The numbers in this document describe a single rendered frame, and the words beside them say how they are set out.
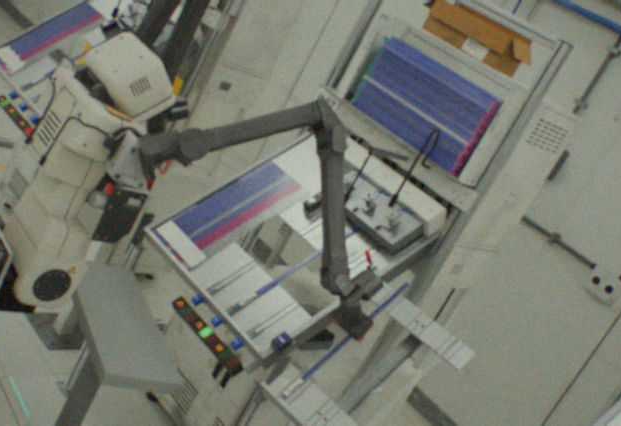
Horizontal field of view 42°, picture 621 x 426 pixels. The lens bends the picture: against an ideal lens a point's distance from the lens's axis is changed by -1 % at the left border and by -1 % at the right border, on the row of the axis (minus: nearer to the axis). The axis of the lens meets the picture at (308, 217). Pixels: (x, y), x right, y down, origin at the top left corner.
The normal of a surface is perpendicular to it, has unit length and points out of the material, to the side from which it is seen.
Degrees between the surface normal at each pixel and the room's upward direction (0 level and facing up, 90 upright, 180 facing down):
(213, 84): 90
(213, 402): 90
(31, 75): 47
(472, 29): 80
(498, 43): 76
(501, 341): 90
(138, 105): 90
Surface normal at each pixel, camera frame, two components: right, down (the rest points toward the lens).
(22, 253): -0.63, -0.27
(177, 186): 0.62, 0.53
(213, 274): -0.10, -0.68
